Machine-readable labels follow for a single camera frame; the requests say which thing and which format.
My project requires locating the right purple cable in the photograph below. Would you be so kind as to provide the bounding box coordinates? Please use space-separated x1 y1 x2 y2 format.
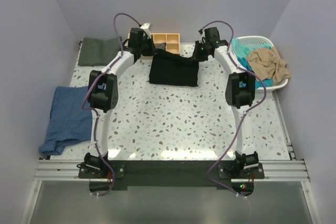
198 20 268 198

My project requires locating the black t-shirt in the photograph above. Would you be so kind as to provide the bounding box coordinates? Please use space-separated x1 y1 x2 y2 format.
149 49 199 87

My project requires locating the teal t-shirt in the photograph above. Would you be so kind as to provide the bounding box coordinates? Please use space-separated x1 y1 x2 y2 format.
231 38 273 89

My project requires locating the purple cable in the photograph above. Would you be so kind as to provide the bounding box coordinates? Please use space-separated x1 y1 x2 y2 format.
198 20 268 198
81 13 144 197

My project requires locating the aluminium rail frame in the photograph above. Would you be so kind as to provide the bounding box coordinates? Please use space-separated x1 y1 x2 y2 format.
20 92 322 223

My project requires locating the white laundry basket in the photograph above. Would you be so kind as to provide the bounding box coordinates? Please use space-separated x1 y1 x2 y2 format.
230 36 289 92

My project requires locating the dark grey small item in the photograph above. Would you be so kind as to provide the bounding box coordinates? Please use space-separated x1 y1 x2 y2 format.
156 42 166 51

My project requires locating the folded grey-green t-shirt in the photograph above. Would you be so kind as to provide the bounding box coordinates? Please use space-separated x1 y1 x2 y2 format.
78 37 121 67

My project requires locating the folded blue t-shirt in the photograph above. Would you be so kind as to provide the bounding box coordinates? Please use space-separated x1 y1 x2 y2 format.
38 86 92 156

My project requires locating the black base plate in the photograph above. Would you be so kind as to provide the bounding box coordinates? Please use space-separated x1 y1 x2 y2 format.
77 161 265 196

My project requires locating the tan t-shirt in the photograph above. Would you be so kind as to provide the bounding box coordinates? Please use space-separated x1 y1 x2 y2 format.
247 47 291 84

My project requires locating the wooden compartment tray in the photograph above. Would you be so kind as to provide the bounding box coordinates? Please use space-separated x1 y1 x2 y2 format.
127 33 181 60

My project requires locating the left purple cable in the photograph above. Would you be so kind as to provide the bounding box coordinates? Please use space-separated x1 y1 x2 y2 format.
81 13 144 197

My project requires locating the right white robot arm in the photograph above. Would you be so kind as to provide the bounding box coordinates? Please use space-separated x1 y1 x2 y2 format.
193 27 259 178

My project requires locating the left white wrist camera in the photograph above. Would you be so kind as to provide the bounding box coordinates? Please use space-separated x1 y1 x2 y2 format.
140 23 151 30

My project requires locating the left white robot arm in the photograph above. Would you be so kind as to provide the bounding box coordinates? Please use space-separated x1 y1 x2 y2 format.
84 23 156 178

